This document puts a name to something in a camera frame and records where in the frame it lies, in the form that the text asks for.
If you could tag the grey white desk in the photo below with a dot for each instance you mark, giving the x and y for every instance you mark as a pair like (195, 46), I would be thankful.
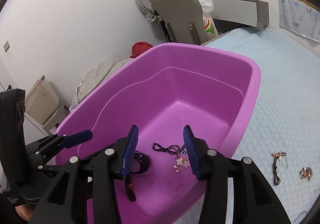
(235, 11)

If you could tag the purple plastic basin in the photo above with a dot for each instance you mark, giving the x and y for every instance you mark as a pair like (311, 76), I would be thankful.
(175, 84)

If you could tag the red plastic basket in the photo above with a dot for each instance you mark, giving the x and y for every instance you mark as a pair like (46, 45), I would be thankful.
(140, 49)

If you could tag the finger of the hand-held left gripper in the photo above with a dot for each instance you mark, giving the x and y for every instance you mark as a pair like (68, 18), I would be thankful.
(77, 137)

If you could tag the beige ribbed bin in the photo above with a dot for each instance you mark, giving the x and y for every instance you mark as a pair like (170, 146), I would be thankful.
(41, 101)

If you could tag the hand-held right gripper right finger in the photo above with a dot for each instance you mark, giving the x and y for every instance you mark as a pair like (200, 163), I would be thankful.
(191, 154)

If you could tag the person's left hand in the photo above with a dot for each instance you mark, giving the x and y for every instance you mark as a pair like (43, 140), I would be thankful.
(23, 212)

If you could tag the black wrist watch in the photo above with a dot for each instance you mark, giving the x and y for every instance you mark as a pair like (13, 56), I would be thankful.
(144, 161)

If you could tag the beige cloth pile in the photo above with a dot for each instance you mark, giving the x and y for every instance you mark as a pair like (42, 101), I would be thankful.
(105, 71)

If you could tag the wall switch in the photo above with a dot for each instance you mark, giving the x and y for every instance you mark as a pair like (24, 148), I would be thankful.
(6, 46)

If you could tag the grey chair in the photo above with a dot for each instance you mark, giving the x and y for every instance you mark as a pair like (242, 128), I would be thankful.
(180, 11)

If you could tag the blue cloud print cloth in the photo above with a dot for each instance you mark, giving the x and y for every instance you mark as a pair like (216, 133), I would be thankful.
(297, 19)

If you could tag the white plastic bag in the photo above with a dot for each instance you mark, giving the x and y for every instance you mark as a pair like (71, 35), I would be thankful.
(208, 21)

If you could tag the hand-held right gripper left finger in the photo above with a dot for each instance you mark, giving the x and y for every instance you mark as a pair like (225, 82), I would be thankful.
(130, 154)

